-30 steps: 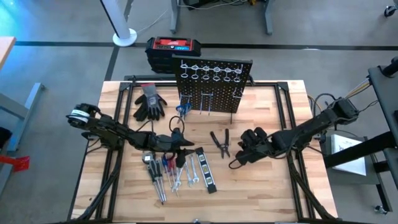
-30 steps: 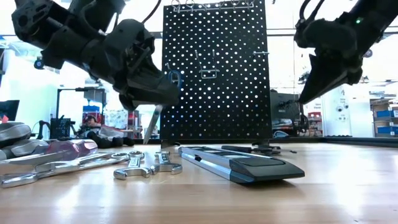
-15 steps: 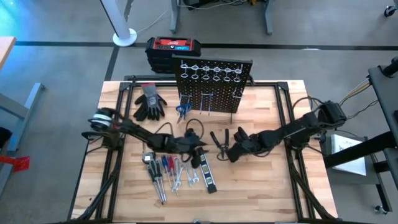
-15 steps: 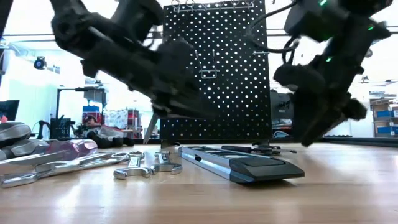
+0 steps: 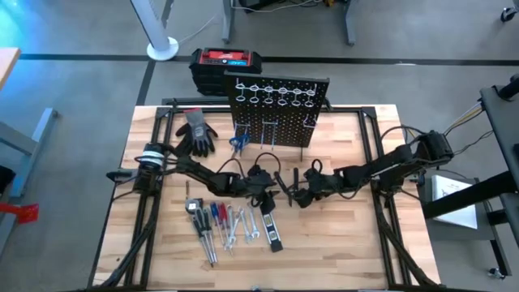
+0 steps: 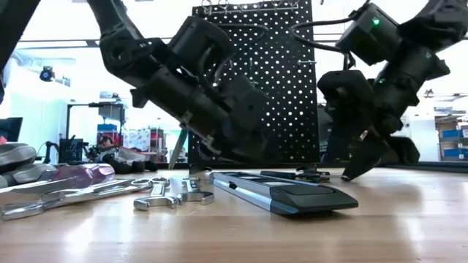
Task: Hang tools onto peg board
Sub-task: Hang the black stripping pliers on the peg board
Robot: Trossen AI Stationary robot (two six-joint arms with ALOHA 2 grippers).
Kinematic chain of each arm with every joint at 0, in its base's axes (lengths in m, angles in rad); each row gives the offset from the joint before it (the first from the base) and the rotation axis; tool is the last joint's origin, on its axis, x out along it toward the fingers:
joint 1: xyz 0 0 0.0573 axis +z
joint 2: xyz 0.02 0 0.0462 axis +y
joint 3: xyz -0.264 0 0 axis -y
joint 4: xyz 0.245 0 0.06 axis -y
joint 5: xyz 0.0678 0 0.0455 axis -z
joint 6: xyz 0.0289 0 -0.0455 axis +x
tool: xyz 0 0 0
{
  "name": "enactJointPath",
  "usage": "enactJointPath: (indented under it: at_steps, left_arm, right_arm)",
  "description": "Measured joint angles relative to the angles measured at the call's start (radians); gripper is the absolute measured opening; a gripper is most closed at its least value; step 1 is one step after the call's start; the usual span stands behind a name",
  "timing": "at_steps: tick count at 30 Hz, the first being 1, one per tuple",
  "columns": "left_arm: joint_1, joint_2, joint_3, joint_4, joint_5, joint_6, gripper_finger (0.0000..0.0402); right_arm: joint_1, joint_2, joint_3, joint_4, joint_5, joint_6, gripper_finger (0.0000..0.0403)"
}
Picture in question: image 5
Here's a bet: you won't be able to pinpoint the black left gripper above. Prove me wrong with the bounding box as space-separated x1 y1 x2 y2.
237 164 281 214

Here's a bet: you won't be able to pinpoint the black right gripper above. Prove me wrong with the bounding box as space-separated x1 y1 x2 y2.
283 165 345 210

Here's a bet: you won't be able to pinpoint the red handled screwdriver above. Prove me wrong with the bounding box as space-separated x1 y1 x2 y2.
217 201 234 257

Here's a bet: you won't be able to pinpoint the blue handled scissors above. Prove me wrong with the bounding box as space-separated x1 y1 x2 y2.
228 122 251 158

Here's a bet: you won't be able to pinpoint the long silver combination wrench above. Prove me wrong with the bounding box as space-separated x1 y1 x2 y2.
221 205 241 251

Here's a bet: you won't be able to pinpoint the blue handled screwdriver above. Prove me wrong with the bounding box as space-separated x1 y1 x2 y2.
209 201 226 249

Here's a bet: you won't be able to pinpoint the silver double prong hook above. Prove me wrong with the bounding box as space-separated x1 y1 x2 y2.
260 118 279 152
234 120 251 157

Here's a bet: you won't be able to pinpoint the black tape measure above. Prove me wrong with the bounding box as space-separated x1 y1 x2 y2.
184 196 204 215

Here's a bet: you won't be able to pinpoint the black perforated pegboard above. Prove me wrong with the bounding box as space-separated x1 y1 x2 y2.
223 71 331 161

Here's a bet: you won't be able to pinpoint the grey glove with red cuff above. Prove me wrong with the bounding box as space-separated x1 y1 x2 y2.
184 107 219 158

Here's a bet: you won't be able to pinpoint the black work glove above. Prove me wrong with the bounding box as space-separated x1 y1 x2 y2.
174 122 196 158

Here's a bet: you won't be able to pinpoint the red and black toolbox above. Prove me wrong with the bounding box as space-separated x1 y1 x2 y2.
188 46 264 97

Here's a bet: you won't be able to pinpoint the white booklet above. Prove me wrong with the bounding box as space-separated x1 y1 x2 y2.
431 174 479 230

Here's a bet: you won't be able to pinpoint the grey desk leg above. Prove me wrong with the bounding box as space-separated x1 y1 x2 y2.
221 0 237 45
344 0 358 46

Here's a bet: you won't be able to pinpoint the white pole with round base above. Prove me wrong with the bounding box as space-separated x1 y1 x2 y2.
129 0 180 62

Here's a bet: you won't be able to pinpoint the black side cart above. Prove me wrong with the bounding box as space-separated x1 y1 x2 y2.
417 72 519 281

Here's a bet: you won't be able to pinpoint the red object on floor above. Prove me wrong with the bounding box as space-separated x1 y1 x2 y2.
0 201 41 225

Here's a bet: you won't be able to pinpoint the wooden desk top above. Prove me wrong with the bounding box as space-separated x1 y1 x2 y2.
0 46 22 92

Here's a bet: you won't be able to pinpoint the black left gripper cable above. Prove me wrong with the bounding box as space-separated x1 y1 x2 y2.
217 152 282 179

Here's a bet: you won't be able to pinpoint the black aluminium table frame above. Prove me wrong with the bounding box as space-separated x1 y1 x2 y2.
87 96 441 292

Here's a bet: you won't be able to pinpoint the white wire ring rack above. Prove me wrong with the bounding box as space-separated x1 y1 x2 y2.
234 79 318 109

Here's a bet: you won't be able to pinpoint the loose wire bundle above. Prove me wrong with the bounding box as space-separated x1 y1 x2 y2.
441 100 495 157

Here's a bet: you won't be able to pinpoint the grey desk frame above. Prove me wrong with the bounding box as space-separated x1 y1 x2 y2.
0 106 58 255

